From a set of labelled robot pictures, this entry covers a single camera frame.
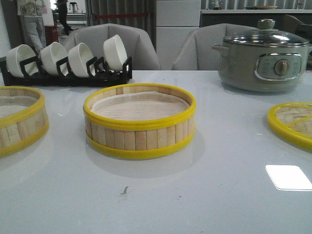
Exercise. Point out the bamboo steamer tray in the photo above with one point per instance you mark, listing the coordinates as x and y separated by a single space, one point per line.
140 139
23 128

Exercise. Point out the woven bamboo steamer lid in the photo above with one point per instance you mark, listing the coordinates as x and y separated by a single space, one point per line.
292 122

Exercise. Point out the white paper liner center tray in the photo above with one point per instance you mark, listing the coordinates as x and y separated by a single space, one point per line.
140 106

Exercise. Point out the white paper liner tray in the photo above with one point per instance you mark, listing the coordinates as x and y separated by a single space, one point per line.
140 106
11 105

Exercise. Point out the black bowl rack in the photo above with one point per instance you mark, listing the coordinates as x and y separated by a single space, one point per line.
98 74

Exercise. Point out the left grey chair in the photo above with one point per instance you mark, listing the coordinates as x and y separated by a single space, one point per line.
136 41

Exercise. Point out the grey chair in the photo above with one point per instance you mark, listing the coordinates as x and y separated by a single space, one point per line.
196 52
136 41

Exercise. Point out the right grey chair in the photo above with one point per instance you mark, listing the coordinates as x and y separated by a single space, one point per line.
196 52

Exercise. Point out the white bowl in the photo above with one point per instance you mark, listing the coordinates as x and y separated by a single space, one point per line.
50 55
115 53
78 57
15 56

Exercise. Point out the white cabinet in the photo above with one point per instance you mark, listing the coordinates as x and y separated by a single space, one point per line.
175 19

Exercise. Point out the grey electric cooking pot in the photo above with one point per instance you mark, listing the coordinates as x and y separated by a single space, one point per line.
262 68

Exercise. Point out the red cylinder bin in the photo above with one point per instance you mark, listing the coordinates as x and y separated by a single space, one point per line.
51 34

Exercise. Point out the glass pot lid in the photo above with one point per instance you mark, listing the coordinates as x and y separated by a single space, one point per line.
266 35

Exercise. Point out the person in dark clothes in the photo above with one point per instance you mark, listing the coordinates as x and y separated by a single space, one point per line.
62 14

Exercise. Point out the person in light clothes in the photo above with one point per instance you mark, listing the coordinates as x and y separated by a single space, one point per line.
31 13

